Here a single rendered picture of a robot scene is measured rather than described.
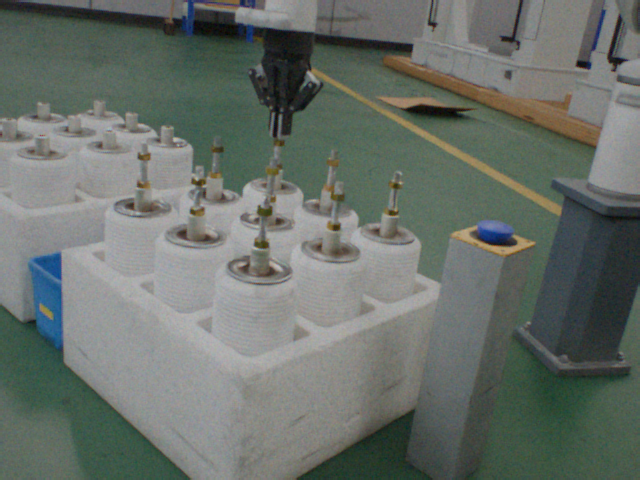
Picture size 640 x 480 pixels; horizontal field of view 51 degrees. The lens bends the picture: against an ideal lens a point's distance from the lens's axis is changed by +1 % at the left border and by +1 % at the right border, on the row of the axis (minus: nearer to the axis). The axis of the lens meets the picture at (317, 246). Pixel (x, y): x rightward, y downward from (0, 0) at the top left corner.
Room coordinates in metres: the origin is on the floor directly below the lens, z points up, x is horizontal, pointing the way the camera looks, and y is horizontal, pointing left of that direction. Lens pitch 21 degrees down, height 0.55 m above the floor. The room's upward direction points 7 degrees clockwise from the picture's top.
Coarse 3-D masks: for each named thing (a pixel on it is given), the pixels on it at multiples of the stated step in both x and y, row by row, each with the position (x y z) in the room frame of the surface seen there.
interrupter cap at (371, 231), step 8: (368, 224) 0.89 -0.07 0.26; (376, 224) 0.89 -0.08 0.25; (360, 232) 0.86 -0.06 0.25; (368, 232) 0.86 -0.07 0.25; (376, 232) 0.87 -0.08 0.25; (400, 232) 0.88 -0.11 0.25; (408, 232) 0.88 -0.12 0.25; (376, 240) 0.83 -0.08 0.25; (384, 240) 0.83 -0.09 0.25; (392, 240) 0.84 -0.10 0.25; (400, 240) 0.84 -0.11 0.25; (408, 240) 0.84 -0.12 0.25
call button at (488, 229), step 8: (480, 224) 0.72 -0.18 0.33; (488, 224) 0.72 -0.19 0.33; (496, 224) 0.72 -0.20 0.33; (504, 224) 0.72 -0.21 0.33; (480, 232) 0.71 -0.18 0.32; (488, 232) 0.70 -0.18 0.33; (496, 232) 0.70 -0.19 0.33; (504, 232) 0.70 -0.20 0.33; (512, 232) 0.71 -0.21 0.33; (488, 240) 0.70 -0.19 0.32; (496, 240) 0.70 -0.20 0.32; (504, 240) 0.70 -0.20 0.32
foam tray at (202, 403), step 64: (64, 256) 0.83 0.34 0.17; (64, 320) 0.83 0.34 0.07; (128, 320) 0.72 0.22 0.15; (192, 320) 0.68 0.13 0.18; (384, 320) 0.75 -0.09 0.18; (128, 384) 0.72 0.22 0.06; (192, 384) 0.64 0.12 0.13; (256, 384) 0.59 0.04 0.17; (320, 384) 0.67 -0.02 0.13; (384, 384) 0.77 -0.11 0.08; (192, 448) 0.63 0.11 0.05; (256, 448) 0.60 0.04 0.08; (320, 448) 0.68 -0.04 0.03
